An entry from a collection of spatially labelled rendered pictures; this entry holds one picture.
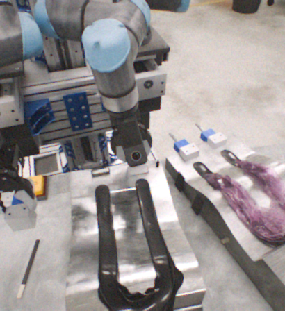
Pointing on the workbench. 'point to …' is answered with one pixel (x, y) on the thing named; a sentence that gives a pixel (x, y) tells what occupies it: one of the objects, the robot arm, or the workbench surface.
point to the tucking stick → (28, 269)
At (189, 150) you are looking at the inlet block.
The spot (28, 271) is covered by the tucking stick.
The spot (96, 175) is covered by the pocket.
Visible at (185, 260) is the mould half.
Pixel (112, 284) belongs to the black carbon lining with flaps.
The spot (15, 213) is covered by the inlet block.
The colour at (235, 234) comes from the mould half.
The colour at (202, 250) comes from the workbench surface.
